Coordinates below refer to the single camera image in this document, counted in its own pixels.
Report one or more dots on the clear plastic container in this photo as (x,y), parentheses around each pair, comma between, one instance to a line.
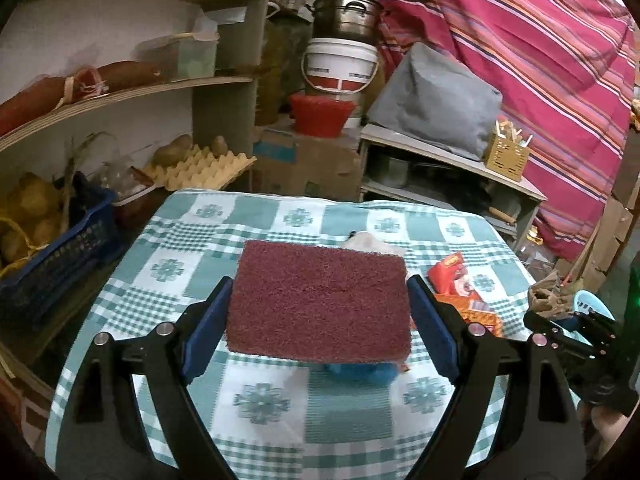
(175,57)

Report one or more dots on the red plastic basin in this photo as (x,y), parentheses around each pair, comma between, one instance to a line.
(320,117)

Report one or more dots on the light blue plastic basket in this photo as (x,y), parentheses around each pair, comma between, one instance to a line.
(592,302)

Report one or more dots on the wooden rolling pin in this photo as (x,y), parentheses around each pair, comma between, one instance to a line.
(500,215)

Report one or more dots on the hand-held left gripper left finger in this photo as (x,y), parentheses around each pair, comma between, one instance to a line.
(205,335)

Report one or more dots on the metal pot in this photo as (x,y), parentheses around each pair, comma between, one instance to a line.
(347,17)

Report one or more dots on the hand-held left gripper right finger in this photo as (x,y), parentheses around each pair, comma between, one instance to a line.
(435,330)

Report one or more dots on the red orange snack wrapper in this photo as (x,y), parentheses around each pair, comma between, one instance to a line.
(457,280)

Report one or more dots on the wooden shelf unit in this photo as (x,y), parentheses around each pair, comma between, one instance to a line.
(150,100)

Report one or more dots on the green checked tablecloth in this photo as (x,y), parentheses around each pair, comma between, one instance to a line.
(260,410)

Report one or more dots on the red mesh sack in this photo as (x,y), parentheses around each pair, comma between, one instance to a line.
(115,77)

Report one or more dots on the yellow oil bottle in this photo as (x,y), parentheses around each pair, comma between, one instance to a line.
(275,70)

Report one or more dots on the red striped cloth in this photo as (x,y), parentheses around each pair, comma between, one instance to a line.
(525,60)

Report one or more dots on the cardboard egg tray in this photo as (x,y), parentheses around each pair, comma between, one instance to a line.
(205,167)

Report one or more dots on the cardboard panels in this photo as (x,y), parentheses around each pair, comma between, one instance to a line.
(615,230)

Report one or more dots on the yellow mesh bag of potatoes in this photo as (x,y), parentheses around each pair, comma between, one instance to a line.
(30,215)

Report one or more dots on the grey low cabinet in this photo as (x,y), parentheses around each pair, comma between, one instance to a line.
(450,160)

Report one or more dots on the yellow utensil holder basket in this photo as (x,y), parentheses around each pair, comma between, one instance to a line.
(505,157)

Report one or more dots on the dark blue plastic crate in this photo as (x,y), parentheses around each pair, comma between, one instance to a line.
(65,270)

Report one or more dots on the blue plastic bag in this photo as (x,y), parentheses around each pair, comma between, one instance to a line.
(360,372)

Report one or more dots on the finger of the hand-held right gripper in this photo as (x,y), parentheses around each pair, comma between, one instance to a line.
(602,327)
(552,337)

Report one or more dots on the pink wrapper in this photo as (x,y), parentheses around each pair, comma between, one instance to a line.
(367,242)

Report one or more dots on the clear plastic bottle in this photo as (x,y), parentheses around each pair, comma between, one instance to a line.
(534,237)

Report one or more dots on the white plastic bucket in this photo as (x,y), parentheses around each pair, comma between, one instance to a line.
(340,67)

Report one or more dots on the potato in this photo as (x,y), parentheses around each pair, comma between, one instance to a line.
(172,150)
(219,146)

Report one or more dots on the maroon scouring pad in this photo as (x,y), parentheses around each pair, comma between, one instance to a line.
(320,300)

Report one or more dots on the grey cushion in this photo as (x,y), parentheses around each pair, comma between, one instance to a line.
(435,105)

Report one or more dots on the cardboard box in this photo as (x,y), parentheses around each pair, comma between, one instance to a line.
(310,170)

